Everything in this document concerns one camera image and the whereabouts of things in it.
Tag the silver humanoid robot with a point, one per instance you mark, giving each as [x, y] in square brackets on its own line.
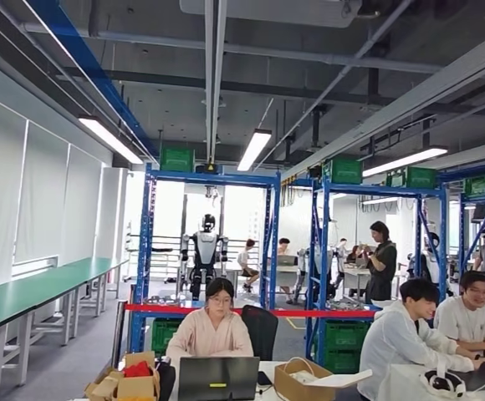
[322, 260]
[205, 249]
[428, 263]

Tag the long green workbench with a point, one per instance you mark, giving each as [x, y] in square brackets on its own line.
[17, 299]
[96, 267]

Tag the black phone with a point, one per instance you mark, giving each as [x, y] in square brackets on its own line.
[264, 379]

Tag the open brown cardboard box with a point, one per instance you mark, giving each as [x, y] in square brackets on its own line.
[301, 387]
[142, 387]

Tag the grey office desk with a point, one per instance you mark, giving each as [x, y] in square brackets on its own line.
[351, 274]

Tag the black office chair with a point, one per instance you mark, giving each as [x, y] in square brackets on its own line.
[261, 329]

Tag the black bag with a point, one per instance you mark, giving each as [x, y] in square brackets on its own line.
[166, 379]

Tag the long ceiling light bar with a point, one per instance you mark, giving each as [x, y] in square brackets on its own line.
[109, 139]
[405, 161]
[254, 150]

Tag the red cloth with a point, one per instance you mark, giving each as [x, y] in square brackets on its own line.
[137, 370]

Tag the green plastic crate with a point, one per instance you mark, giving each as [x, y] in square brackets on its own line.
[163, 335]
[177, 159]
[341, 361]
[479, 185]
[414, 178]
[347, 335]
[343, 171]

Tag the steel barrier post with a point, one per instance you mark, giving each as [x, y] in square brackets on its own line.
[118, 332]

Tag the white VR headset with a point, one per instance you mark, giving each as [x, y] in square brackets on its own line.
[443, 382]

